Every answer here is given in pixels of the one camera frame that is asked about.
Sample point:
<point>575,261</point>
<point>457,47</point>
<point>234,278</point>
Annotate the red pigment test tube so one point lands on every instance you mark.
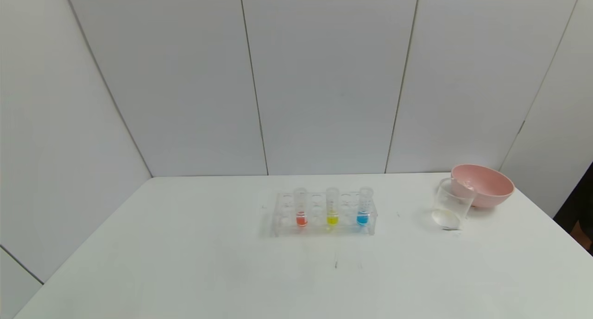
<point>301,219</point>

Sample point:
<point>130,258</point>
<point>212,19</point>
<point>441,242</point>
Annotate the yellow pigment test tube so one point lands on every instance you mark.
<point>332,219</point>

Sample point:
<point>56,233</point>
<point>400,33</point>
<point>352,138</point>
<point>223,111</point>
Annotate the clear acrylic test tube rack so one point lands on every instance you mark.
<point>319,226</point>

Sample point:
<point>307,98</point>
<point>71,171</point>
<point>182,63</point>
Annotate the blue pigment test tube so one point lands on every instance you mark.
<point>362,219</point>

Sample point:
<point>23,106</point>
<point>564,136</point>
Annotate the clear glass beaker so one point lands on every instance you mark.
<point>451,208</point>

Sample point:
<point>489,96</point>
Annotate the pink bowl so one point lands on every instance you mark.
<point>491,187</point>

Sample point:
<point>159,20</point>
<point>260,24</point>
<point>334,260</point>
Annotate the dark brown background object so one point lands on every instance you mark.
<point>577,212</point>

